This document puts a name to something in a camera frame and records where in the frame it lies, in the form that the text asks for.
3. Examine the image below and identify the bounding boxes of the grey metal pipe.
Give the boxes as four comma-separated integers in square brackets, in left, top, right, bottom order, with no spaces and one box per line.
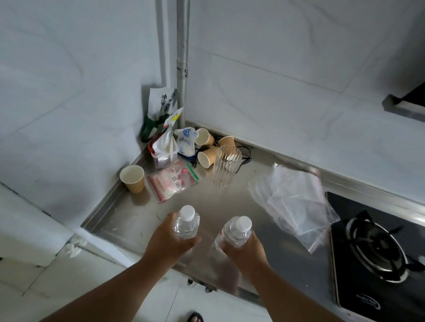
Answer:
[176,0,190,129]

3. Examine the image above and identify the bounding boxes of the pink food packet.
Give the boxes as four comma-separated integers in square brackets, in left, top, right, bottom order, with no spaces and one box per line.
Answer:
[147,161,200,203]

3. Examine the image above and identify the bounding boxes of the person's left forearm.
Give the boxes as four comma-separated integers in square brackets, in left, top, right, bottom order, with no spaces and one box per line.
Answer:
[39,257,166,322]

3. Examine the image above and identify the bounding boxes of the black burner grate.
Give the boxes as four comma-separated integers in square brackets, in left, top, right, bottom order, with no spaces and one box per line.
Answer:
[345,210,425,284]

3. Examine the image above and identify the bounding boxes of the clear plastic bags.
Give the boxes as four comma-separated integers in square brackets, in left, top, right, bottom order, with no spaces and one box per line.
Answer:
[248,163,341,255]

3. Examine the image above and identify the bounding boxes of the ribbed clear glass cup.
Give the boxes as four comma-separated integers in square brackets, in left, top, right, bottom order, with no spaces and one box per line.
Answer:
[212,145,242,187]

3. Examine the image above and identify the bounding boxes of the white and green bag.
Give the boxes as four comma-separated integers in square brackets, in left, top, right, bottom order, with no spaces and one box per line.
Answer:
[140,87,178,142]

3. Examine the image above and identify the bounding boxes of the white and blue packet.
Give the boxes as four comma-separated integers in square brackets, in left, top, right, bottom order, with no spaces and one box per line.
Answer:
[174,127,199,157]

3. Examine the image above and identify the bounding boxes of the person's right hand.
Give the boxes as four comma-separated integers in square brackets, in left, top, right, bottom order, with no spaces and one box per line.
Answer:
[219,232,270,278]

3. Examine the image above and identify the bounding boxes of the black cable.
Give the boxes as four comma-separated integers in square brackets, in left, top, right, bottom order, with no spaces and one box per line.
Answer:
[234,143,253,174]

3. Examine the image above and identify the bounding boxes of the black glass gas stove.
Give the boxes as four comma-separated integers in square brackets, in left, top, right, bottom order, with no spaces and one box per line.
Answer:
[325,191,425,322]

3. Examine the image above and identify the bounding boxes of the clear plastic container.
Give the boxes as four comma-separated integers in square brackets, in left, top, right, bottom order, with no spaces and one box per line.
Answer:
[150,141,180,169]

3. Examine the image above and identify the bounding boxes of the person's left hand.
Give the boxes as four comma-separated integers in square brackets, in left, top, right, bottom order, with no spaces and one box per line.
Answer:
[142,212,202,270]

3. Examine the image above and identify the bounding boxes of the person's right forearm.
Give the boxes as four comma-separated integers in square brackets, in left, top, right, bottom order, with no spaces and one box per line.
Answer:
[247,265,342,322]

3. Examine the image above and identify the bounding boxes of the clear water bottle white cap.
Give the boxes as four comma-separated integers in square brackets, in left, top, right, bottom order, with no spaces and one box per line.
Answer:
[173,205,201,241]
[212,216,253,257]

